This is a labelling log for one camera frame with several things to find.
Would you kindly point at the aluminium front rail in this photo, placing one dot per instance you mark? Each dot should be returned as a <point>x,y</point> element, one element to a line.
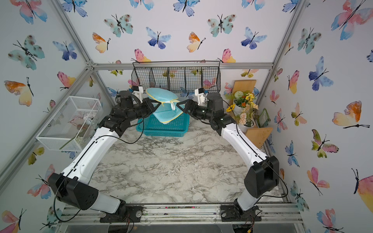
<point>206,213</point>

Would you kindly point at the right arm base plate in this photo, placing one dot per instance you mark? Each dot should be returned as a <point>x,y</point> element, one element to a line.
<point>240,214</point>

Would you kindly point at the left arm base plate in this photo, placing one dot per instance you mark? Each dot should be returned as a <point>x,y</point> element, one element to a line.
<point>124,214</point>

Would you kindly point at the teal plastic basket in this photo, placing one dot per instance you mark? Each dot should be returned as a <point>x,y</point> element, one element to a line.
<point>153,127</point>

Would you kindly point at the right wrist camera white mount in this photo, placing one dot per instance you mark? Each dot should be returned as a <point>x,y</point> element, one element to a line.
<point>201,96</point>

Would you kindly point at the black wire wall basket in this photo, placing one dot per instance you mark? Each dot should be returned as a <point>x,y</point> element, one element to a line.
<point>177,76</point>

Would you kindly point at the large white flower pot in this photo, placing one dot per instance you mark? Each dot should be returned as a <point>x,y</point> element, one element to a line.
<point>240,99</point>

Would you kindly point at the white mesh wall box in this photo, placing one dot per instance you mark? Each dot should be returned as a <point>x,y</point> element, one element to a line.
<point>73,124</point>

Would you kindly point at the small white flower pot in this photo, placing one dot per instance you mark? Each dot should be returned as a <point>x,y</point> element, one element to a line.
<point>246,120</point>

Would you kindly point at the green framed small sign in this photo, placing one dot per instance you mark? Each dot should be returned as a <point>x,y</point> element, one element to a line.
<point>264,119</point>

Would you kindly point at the teal mesh laundry bag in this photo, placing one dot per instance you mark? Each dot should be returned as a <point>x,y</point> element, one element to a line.
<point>167,111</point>

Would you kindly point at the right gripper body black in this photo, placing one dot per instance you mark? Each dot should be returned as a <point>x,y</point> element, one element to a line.
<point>200,112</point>

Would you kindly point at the wooden shelf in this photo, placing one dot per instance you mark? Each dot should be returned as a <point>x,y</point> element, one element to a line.
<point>256,135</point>

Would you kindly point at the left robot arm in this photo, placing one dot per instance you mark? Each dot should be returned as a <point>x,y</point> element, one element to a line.
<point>71,186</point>

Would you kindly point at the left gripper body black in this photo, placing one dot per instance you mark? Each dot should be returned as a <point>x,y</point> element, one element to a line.
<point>143,110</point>

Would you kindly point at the yellow sunflower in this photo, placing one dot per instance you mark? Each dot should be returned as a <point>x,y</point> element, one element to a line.
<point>231,108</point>

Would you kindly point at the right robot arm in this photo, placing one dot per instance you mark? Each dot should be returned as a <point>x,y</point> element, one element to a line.
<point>263,170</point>

